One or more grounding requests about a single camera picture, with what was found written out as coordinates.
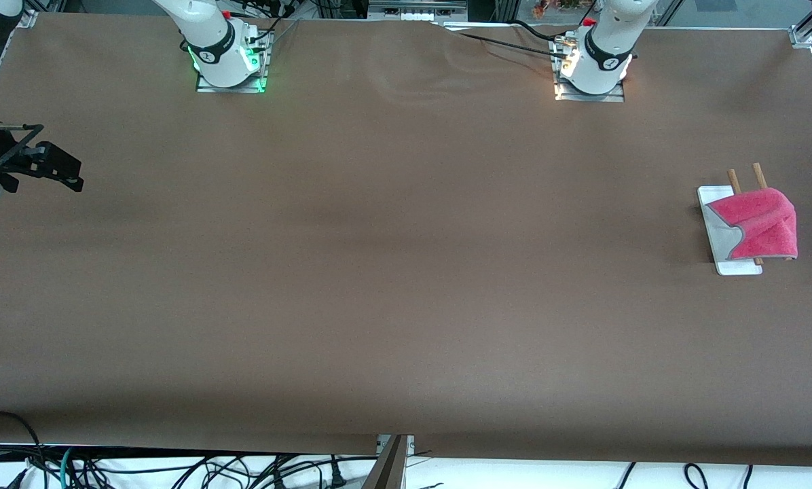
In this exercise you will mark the pink microfibre towel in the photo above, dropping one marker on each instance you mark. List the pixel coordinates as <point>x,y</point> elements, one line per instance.
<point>762,217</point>

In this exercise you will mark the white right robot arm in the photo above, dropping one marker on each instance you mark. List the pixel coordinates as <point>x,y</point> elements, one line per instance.
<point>209,41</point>

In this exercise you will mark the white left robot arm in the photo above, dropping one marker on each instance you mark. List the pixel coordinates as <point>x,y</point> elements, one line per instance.
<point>606,47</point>

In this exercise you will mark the white rack base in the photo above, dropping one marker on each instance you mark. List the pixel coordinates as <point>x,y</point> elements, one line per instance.
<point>737,267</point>

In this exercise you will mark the table cover sheet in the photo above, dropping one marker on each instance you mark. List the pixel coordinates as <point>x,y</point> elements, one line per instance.
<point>406,305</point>

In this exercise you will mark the white power strip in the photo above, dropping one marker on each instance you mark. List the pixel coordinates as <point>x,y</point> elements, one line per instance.
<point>416,10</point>

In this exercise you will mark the orange background items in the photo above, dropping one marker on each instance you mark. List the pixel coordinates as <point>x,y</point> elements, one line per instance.
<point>562,7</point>

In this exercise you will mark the aluminium corner bracket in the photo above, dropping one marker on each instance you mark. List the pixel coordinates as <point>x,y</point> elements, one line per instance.
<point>800,35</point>
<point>24,18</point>

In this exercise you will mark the brown table post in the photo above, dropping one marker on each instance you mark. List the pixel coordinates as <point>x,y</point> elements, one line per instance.
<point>385,468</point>

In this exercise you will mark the metal post bracket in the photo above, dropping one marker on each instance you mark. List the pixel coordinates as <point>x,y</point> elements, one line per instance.
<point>409,445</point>

